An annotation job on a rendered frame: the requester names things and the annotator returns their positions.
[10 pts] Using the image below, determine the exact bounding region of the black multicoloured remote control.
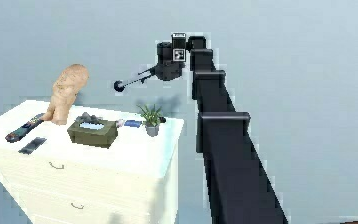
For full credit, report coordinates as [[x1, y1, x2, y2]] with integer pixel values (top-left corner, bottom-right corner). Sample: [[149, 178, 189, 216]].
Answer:
[[5, 112, 46, 144]]

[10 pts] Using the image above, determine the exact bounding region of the tan stone sculpture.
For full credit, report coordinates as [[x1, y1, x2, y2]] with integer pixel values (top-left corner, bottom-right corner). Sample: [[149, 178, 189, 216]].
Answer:
[[40, 63, 90, 126]]

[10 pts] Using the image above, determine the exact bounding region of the white chest of drawers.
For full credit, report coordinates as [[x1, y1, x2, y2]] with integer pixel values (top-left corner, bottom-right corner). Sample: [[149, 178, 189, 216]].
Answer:
[[0, 99, 185, 224]]

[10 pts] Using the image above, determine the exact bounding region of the green houseplant in grey pot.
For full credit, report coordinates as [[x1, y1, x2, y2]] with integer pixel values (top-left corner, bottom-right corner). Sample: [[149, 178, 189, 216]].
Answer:
[[136, 103, 164, 138]]

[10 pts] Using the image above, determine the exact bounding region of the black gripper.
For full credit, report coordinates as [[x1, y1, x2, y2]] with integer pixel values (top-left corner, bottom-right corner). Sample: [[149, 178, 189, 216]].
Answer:
[[113, 41, 187, 93]]

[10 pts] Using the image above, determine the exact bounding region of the blue flat card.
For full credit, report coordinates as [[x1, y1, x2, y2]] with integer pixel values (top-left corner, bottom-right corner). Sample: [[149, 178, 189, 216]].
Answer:
[[123, 119, 143, 129]]

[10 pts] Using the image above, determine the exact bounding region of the grey lumpy object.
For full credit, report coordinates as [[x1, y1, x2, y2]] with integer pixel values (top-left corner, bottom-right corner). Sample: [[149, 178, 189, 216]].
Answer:
[[75, 111, 104, 124]]

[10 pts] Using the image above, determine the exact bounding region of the olive green tissue box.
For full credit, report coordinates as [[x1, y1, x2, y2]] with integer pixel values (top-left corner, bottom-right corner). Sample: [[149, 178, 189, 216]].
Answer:
[[66, 119, 119, 149]]

